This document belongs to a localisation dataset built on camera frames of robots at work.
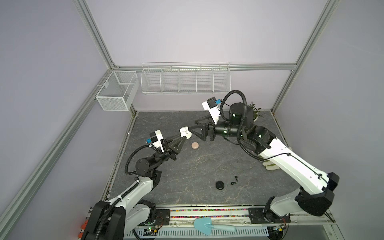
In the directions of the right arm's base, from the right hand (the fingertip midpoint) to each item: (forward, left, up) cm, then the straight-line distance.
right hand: (191, 125), depth 58 cm
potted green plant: (+35, -42, -28) cm, 61 cm away
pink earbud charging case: (+15, 0, -41) cm, 44 cm away
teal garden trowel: (-29, -5, -40) cm, 50 cm away
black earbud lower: (-9, -22, -42) cm, 48 cm away
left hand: (-1, +2, -7) cm, 8 cm away
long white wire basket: (+51, +4, -11) cm, 52 cm away
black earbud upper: (-6, -25, -42) cm, 49 cm away
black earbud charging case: (-11, -14, -40) cm, 44 cm away
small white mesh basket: (+41, +50, -16) cm, 67 cm away
